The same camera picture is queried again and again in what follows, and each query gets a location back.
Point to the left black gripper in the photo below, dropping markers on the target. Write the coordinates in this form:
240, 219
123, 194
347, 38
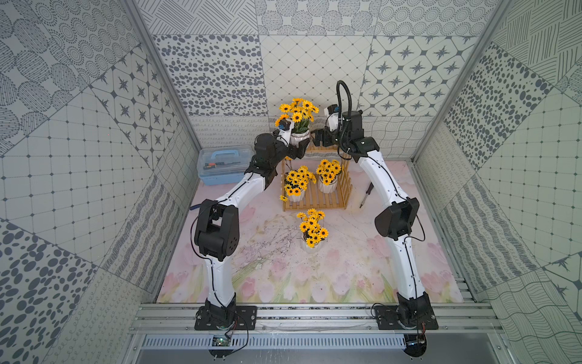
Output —
295, 142

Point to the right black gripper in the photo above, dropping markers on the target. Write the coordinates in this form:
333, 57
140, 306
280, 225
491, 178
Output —
325, 133

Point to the sunflower pot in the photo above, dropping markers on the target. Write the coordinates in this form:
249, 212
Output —
311, 227
302, 112
296, 183
328, 173

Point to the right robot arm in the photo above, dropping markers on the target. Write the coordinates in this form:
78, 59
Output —
399, 211

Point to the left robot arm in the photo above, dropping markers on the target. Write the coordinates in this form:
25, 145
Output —
215, 233

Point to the blue plastic tool box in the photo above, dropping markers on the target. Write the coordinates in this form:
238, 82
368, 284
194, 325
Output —
224, 165

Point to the wooden two-tier shelf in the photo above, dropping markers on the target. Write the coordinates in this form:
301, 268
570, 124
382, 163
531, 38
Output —
313, 197

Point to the floral table mat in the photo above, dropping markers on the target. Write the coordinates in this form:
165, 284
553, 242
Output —
272, 263

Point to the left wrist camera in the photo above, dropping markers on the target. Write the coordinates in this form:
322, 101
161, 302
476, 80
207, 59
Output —
285, 130

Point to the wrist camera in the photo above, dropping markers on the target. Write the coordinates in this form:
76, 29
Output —
285, 130
332, 117

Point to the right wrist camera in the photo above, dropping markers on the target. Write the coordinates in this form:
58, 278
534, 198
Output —
332, 117

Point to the black handled screwdriver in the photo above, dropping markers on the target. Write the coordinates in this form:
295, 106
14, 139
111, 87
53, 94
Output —
367, 194

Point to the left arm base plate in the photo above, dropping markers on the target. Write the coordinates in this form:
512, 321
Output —
215, 318

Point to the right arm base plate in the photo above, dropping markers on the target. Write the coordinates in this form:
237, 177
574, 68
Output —
391, 317

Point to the aluminium rail frame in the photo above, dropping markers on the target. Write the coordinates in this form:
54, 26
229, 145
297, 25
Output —
466, 317

